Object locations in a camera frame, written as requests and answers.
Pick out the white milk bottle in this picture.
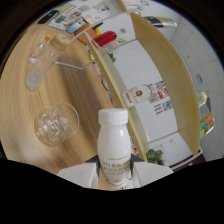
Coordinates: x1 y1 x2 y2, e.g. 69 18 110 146
96 107 133 190

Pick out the large clear bottle wooden cap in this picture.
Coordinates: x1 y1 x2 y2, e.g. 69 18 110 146
25 33 72 92

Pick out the clear glass cup with ice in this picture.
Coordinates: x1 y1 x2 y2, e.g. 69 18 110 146
34 101 80 147

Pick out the blue and white cup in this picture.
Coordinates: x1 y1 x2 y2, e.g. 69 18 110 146
66 21 83 34

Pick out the clear bottle with green cap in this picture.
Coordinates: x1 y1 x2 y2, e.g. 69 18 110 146
198 91 210 108

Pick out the green potted plant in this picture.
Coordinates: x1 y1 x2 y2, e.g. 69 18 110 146
108 52 117 64

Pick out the red liquid glass bottle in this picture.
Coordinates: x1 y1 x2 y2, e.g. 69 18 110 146
92 30 118 48

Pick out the white scale tray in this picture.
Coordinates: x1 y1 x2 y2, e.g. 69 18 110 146
48 11 76 31

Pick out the black bag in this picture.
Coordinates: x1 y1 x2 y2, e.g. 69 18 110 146
37 9 59 25

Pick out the white frame wooden shelf rack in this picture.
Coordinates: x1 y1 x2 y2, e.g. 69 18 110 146
54 12 204 168

